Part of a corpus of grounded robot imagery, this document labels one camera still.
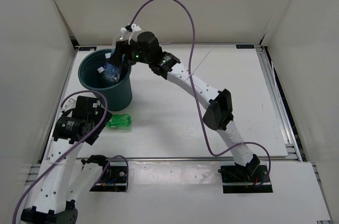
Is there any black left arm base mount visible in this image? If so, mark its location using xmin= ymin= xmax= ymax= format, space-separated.
xmin=90 ymin=164 xmax=128 ymax=192

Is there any green plastic soda bottle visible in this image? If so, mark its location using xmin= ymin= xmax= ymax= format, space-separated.
xmin=106 ymin=114 xmax=132 ymax=130

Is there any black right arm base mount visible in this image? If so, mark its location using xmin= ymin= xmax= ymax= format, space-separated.
xmin=218 ymin=164 xmax=273 ymax=194

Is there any blue label white cap bottle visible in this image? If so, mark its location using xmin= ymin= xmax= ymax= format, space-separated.
xmin=103 ymin=52 xmax=115 ymax=69

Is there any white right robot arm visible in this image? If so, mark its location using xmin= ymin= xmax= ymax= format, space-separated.
xmin=108 ymin=31 xmax=260 ymax=182

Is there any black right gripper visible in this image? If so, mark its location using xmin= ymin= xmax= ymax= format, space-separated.
xmin=108 ymin=38 xmax=152 ymax=69

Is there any clear unlabelled plastic bottle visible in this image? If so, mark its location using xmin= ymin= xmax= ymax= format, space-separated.
xmin=97 ymin=67 xmax=110 ymax=88

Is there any dark green ribbed plastic bin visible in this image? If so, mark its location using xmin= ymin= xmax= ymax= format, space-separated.
xmin=78 ymin=49 xmax=132 ymax=111

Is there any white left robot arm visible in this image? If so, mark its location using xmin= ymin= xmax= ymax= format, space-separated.
xmin=20 ymin=96 xmax=112 ymax=223

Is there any small blue label water bottle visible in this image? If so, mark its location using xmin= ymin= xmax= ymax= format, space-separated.
xmin=104 ymin=35 xmax=124 ymax=83

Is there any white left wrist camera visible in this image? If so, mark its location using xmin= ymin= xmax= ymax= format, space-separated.
xmin=61 ymin=98 xmax=76 ymax=113

